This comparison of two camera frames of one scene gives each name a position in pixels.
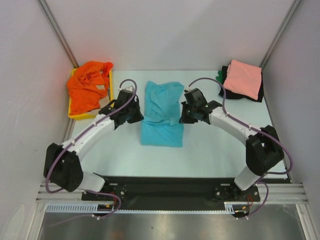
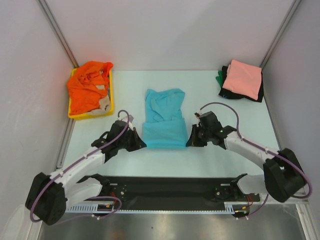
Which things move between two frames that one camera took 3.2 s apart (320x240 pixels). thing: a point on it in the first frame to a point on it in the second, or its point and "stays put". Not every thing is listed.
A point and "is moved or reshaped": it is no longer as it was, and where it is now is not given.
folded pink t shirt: (244, 78) stays put
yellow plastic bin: (90, 115) stays put
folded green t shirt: (220, 77) stays put
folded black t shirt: (226, 93) stays put
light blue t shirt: (161, 126) is moved or reshaped
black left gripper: (139, 116) to (138, 143)
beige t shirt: (103, 102) stays put
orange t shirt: (87, 85) stays put
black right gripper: (188, 112) to (198, 135)
